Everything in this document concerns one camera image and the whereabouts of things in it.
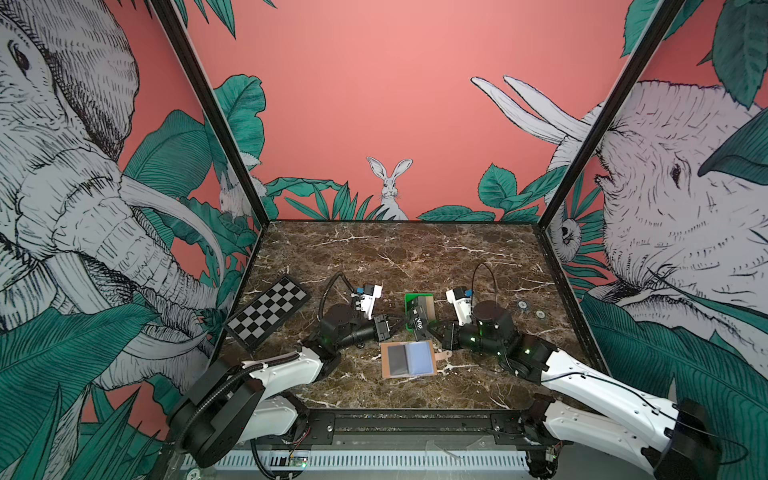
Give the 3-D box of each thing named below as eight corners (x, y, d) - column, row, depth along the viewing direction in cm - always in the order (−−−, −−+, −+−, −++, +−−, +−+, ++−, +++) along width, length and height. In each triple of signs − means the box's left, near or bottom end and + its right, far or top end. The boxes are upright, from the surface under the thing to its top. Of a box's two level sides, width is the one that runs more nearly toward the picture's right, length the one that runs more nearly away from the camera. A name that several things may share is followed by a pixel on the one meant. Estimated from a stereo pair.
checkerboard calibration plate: (229, 329, 93) (223, 323, 90) (287, 281, 105) (284, 274, 101) (252, 353, 88) (247, 348, 85) (310, 300, 100) (308, 293, 97)
